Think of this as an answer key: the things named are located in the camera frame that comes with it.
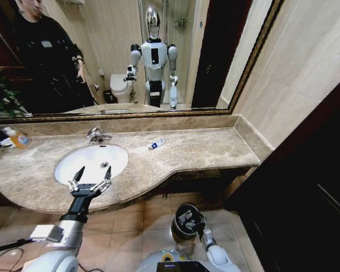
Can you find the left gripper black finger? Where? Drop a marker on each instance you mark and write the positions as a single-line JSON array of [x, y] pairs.
[[106, 178], [77, 178]]

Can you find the black round trash bin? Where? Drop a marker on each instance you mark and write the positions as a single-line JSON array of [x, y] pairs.
[[181, 232]]

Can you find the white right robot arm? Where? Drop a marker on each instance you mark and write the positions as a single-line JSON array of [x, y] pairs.
[[218, 255]]

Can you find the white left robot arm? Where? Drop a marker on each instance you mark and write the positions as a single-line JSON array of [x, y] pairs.
[[69, 235]]

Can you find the silver sink drain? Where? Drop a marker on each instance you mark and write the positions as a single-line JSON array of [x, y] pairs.
[[105, 164]]

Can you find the white paper trash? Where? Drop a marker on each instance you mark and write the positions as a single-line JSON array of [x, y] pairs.
[[185, 218]]

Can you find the white oval sink basin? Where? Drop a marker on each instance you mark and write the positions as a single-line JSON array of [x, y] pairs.
[[88, 157]]

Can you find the small dark floor bin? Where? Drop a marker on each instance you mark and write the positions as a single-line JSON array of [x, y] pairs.
[[109, 97]]

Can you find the chrome faucet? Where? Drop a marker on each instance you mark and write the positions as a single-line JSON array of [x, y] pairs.
[[94, 136]]

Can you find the white robot front shell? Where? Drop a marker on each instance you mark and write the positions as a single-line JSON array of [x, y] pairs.
[[154, 260]]

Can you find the white blue tube package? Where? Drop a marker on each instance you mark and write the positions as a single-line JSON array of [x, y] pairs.
[[156, 143]]

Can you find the orange soap bottle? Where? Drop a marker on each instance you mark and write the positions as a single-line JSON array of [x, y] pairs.
[[20, 139]]

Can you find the white toilet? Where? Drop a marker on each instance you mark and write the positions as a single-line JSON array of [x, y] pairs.
[[121, 86]]

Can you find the dark wooden door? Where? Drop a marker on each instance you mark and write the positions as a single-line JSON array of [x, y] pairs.
[[300, 184]]

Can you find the green plant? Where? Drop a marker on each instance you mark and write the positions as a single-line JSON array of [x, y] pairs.
[[1, 96]]

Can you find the person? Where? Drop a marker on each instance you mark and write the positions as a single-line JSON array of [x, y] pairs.
[[45, 56]]

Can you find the mirrored white robot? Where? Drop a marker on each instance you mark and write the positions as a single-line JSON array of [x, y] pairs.
[[155, 54]]

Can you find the shower shelf with bottles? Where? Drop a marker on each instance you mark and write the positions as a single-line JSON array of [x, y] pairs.
[[180, 23]]

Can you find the gold framed wall mirror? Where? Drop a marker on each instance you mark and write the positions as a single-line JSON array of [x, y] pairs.
[[116, 34]]

